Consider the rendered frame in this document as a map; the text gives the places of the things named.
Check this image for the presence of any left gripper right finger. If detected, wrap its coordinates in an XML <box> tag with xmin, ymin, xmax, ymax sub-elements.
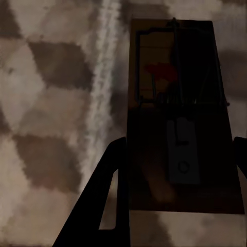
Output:
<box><xmin>233</xmin><ymin>137</ymin><xmax>247</xmax><ymax>178</ymax></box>

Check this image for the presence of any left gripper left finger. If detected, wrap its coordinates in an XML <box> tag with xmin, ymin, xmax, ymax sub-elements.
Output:
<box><xmin>52</xmin><ymin>137</ymin><xmax>130</xmax><ymax>247</ymax></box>

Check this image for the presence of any mousetrap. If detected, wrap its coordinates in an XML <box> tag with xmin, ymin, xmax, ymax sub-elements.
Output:
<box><xmin>126</xmin><ymin>17</ymin><xmax>245</xmax><ymax>215</ymax></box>

